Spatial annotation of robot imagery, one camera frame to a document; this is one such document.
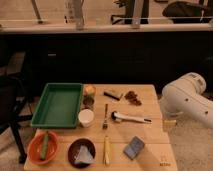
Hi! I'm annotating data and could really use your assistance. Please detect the dark brown bowl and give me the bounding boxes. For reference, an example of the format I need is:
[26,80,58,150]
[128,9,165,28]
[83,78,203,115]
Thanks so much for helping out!
[68,138,96,168]

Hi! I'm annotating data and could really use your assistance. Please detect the dark small jar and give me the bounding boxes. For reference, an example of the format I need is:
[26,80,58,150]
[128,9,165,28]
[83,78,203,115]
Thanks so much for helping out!
[83,97,94,109]

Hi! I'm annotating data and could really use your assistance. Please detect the brown food pieces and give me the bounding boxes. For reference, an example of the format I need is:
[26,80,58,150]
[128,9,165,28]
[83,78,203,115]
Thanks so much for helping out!
[125,91,141,106]

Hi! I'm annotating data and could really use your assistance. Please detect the green plastic tray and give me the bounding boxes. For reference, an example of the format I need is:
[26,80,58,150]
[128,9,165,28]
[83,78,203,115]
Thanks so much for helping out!
[31,83,83,129]

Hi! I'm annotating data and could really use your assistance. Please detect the blue sponge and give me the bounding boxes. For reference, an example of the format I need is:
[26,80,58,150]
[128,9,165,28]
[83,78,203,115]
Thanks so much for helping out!
[123,136,145,160]

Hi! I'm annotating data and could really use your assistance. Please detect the grey crumpled cloth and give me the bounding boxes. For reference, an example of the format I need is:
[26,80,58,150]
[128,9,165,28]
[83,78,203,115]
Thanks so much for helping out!
[74,145,94,164]

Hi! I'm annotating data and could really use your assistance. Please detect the green cucumber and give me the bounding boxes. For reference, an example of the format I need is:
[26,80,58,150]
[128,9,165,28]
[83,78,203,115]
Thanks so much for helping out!
[40,132,49,160]

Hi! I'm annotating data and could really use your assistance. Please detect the yellow block on floor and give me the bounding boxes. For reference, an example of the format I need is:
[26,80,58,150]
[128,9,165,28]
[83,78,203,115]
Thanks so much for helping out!
[163,120,177,126]

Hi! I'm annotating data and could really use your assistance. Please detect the white handled peeler tool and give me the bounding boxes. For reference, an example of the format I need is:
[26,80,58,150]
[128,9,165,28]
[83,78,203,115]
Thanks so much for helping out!
[111,111,152,123]

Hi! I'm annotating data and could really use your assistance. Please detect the black chair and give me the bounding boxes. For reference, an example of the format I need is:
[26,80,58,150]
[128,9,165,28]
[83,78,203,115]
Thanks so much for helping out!
[0,75,32,164]

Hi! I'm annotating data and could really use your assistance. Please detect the white cup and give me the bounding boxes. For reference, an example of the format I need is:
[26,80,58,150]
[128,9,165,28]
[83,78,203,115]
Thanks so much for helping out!
[78,109,94,127]

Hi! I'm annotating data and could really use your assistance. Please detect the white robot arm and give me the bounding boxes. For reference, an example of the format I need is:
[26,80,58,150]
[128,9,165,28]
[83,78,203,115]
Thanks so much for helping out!
[159,72,213,129]

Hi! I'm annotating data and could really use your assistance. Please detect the orange bowl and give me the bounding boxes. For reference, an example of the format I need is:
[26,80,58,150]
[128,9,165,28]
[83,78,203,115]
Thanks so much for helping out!
[27,131,58,165]

